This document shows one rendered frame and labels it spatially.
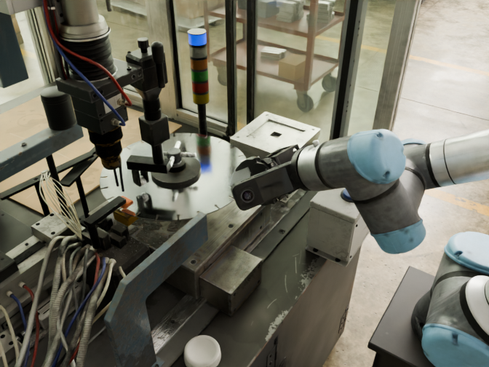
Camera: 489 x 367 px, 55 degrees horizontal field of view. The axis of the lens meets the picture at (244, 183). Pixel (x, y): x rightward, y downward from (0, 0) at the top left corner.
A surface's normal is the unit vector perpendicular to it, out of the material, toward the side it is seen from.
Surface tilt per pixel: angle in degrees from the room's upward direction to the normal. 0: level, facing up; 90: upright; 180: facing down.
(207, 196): 0
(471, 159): 69
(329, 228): 90
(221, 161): 0
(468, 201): 0
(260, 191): 63
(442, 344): 97
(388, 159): 56
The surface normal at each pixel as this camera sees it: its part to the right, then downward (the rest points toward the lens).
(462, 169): -0.49, 0.47
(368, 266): 0.00, -0.80
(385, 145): 0.60, -0.10
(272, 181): 0.14, 0.16
